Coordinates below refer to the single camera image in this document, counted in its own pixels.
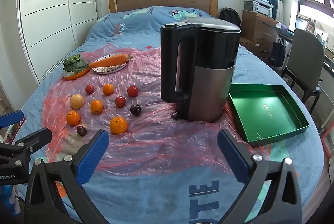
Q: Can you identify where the red patterned packet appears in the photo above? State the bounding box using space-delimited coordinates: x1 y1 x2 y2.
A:
4 120 26 144

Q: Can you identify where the carrot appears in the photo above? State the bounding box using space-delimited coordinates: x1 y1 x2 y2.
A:
89 54 133 68

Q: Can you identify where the wooden dresser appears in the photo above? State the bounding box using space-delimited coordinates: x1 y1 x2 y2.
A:
239 10 280 63

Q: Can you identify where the black and steel electric kettle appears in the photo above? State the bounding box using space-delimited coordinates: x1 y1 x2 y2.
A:
160 18 242 123

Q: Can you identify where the black bag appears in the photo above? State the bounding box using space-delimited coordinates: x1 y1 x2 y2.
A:
269 39 287 68

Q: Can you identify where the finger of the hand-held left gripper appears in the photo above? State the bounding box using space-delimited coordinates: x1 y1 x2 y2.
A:
0 110 25 129
0 127 53 162

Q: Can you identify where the bok choy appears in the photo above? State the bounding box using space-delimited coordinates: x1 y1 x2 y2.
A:
63 55 92 73

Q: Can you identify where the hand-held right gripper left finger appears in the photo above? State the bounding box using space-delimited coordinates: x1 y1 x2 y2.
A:
25 129 109 224

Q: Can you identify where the dark desk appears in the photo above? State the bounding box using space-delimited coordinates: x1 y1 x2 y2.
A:
275 24 296 44

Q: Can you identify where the grey printer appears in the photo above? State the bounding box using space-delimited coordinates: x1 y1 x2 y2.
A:
243 0 274 18

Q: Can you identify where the patterned white plate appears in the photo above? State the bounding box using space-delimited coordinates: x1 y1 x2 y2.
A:
92 53 129 75

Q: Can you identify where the grey chair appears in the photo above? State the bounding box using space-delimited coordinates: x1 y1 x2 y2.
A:
280 28 326 111

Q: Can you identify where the green shallow tray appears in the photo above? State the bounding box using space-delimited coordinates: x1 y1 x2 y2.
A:
228 83 310 147

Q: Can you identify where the white wardrobe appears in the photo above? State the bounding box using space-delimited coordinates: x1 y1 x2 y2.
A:
18 0 98 85

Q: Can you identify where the orange oval plate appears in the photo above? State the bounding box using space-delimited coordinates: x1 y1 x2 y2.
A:
63 61 92 81

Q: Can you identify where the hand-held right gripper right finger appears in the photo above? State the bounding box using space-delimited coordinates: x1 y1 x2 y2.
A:
217 129 303 224

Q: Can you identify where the pink plastic sheet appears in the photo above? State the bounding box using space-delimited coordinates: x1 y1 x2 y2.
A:
43 43 272 177

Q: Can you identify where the black backpack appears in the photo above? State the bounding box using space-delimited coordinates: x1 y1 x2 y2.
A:
219 7 242 28

